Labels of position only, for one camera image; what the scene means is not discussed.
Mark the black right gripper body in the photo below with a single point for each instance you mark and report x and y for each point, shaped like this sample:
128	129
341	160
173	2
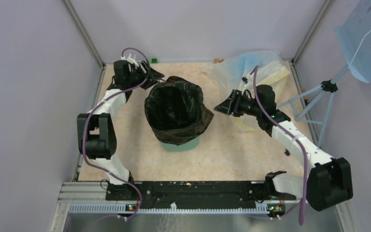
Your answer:
249	107

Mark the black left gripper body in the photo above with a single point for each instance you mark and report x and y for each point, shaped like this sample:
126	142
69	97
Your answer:
137	75

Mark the black trash bag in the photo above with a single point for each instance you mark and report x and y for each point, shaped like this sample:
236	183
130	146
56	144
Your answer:
175	111

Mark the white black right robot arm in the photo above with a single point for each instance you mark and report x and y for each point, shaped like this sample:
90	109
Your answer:
326	181

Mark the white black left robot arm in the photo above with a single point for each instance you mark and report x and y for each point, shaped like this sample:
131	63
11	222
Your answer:
117	142

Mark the green plastic trash bin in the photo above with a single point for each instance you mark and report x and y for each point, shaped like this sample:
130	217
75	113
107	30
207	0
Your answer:
181	148

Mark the translucent white plastic bag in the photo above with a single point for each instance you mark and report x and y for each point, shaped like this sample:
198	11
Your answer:
260	68

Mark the light blue tripod stand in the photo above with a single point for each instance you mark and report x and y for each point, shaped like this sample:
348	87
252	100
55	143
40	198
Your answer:
311	97

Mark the light blue perforated panel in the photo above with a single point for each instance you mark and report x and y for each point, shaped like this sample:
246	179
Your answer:
355	39

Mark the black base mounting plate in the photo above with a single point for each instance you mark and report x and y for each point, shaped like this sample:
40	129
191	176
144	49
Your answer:
154	194

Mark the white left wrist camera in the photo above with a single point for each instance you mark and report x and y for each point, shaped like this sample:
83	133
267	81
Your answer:
131	59

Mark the white cable duct strip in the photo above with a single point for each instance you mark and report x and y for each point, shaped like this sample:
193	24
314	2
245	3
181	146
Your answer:
123	208

